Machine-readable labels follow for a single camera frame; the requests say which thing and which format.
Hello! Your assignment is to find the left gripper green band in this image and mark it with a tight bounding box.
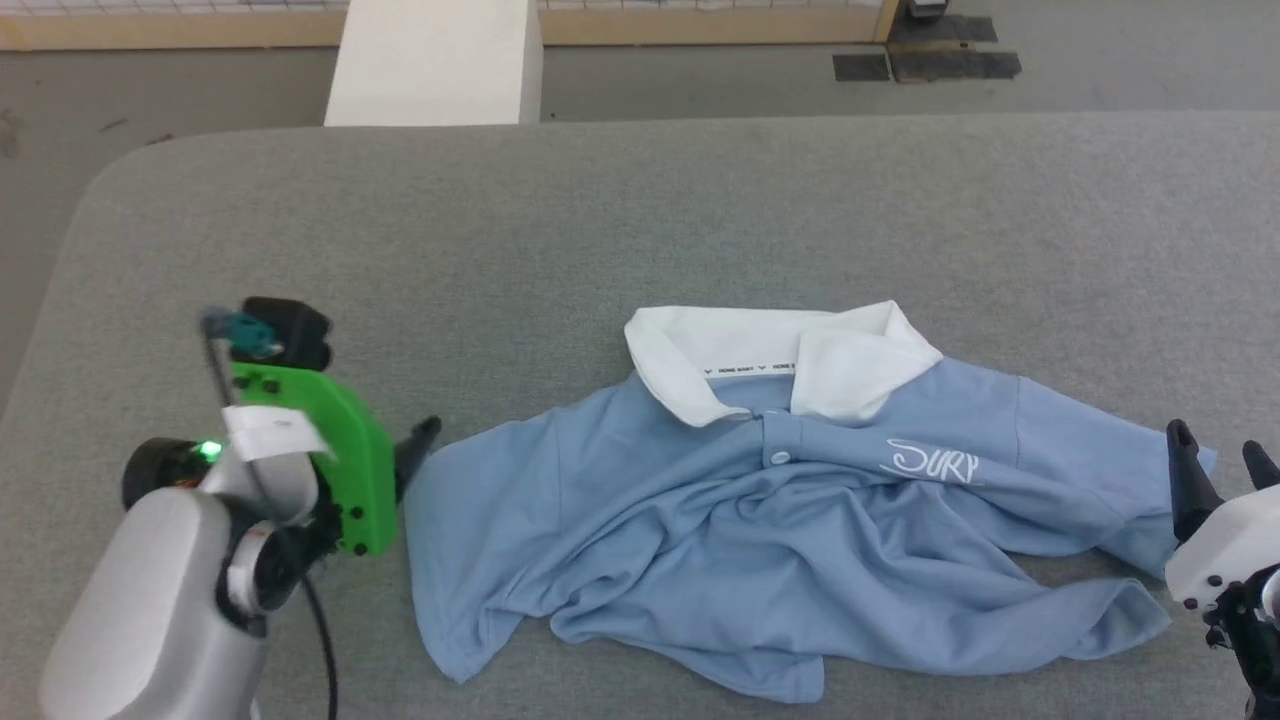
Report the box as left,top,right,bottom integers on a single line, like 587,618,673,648
227,361,444,560

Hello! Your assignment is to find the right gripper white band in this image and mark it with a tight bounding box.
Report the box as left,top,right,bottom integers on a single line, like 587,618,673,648
1164,419,1280,613

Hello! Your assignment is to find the large dark floor mat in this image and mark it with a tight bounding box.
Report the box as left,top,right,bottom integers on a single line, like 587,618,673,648
887,14,1024,84

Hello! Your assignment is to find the white paper label tag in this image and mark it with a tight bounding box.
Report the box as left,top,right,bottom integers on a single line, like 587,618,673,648
221,404,327,462

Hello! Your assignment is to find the light blue polo shirt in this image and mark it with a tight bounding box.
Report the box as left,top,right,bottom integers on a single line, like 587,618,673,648
404,299,1220,707

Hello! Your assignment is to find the small dark floor mat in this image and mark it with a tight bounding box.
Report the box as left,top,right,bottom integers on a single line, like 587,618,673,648
832,52,892,84

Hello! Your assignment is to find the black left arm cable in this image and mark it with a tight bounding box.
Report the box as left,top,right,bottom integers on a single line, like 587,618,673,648
203,318,342,720

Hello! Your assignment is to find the white rectangular box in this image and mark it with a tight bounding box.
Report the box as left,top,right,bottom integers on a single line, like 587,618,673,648
322,0,545,128

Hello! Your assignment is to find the lemon print partition screen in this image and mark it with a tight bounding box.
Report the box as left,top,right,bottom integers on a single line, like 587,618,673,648
0,0,903,52

